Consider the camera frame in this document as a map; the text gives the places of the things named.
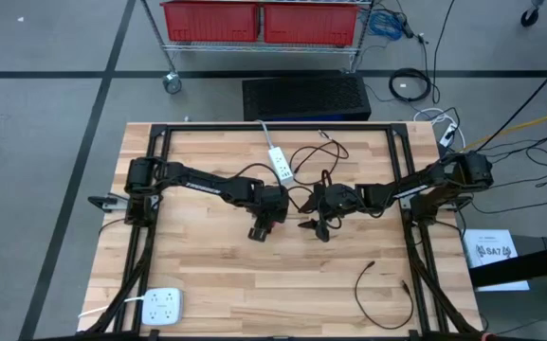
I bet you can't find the long black USB cable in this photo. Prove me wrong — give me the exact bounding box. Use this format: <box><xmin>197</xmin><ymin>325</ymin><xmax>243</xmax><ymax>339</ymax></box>
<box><xmin>287</xmin><ymin>130</ymin><xmax>350</xmax><ymax>190</ymax></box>

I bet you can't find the white floor power strip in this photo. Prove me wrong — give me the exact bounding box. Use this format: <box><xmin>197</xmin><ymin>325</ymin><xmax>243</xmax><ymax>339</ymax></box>
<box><xmin>412</xmin><ymin>107</ymin><xmax>467</xmax><ymax>151</ymax></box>

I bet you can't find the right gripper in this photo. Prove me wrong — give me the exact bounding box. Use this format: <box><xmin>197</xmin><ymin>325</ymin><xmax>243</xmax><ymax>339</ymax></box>
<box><xmin>298</xmin><ymin>182</ymin><xmax>364</xmax><ymax>243</ymax></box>

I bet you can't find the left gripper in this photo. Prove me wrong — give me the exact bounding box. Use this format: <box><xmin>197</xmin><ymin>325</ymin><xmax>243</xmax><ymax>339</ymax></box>
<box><xmin>246</xmin><ymin>184</ymin><xmax>291</xmax><ymax>242</ymax></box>

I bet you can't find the black side stand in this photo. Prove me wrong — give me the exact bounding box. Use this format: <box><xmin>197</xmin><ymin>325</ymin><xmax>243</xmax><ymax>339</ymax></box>
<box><xmin>468</xmin><ymin>241</ymin><xmax>547</xmax><ymax>341</ymax></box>

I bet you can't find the grey metal table clamp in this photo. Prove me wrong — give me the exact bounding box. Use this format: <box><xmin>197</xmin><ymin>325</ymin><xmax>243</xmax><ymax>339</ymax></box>
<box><xmin>87</xmin><ymin>192</ymin><xmax>130</xmax><ymax>212</ymax></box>
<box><xmin>398</xmin><ymin>193</ymin><xmax>473</xmax><ymax>212</ymax></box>

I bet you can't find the white power strip with USB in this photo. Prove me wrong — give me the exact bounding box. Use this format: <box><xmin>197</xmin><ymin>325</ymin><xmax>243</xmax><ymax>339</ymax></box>
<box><xmin>257</xmin><ymin>119</ymin><xmax>296</xmax><ymax>186</ymax></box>

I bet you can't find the red plastic bin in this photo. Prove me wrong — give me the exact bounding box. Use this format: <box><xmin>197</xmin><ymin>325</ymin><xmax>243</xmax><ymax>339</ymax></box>
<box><xmin>159</xmin><ymin>0</ymin><xmax>262</xmax><ymax>44</ymax></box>
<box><xmin>262</xmin><ymin>2</ymin><xmax>362</xmax><ymax>47</ymax></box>

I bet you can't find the black coiled floor cable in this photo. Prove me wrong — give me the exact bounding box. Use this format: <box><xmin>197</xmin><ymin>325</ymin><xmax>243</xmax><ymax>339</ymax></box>
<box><xmin>388</xmin><ymin>67</ymin><xmax>433</xmax><ymax>104</ymax></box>

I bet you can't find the yellow floor cable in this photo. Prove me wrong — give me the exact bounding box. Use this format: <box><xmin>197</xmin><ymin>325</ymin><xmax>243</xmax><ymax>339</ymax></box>
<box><xmin>462</xmin><ymin>107</ymin><xmax>547</xmax><ymax>153</ymax></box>

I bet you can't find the white printed paper sheet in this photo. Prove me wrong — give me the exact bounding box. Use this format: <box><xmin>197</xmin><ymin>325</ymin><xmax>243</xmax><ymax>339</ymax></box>
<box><xmin>461</xmin><ymin>228</ymin><xmax>532</xmax><ymax>293</ymax></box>

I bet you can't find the black caster wheel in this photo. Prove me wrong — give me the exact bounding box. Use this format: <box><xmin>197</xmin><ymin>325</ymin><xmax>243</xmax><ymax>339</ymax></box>
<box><xmin>519</xmin><ymin>0</ymin><xmax>545</xmax><ymax>28</ymax></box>

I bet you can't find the short black USB cable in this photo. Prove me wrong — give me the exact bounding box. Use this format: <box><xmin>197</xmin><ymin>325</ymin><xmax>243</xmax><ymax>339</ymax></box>
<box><xmin>354</xmin><ymin>260</ymin><xmax>415</xmax><ymax>332</ymax></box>

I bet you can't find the white square outlet hub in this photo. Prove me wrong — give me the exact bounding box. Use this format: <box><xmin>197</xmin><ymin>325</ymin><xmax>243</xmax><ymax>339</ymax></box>
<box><xmin>77</xmin><ymin>286</ymin><xmax>185</xmax><ymax>328</ymax></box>

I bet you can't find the thick black floor cable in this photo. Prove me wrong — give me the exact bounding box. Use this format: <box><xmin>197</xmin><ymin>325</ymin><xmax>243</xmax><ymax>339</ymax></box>
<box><xmin>474</xmin><ymin>46</ymin><xmax>547</xmax><ymax>153</ymax></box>

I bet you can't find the blue coiled cable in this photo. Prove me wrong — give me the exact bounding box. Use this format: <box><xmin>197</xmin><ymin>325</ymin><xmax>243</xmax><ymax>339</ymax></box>
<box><xmin>366</xmin><ymin>9</ymin><xmax>406</xmax><ymax>42</ymax></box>

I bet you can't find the metal wire shelf cart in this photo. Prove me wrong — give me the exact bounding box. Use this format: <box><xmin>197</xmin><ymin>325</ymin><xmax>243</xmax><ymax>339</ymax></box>
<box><xmin>138</xmin><ymin>0</ymin><xmax>377</xmax><ymax>96</ymax></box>

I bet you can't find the black aluminium table frame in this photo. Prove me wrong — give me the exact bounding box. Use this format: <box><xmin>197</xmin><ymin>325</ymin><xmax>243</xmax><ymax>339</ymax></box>
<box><xmin>81</xmin><ymin>121</ymin><xmax>485</xmax><ymax>340</ymax></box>

